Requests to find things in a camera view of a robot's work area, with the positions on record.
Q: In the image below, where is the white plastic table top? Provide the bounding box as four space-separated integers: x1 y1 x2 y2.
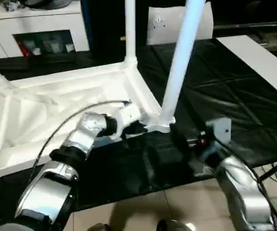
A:
0 60 176 189

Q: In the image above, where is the white plastic bag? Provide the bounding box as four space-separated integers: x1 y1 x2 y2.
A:
145 3 215 46

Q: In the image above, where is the white flat board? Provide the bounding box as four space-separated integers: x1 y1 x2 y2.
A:
216 35 277 105

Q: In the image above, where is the white cabinet with glass doors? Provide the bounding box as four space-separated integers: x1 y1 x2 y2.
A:
0 0 91 60

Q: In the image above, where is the black stand leg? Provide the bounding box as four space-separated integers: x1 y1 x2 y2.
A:
258 160 277 182

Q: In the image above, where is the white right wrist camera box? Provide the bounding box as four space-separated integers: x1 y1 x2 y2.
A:
205 117 232 146

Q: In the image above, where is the dark grey robot body part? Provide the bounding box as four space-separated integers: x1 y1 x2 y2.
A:
156 218 193 231
88 222 113 231

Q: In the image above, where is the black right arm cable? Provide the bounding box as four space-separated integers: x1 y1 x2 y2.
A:
211 140 277 231

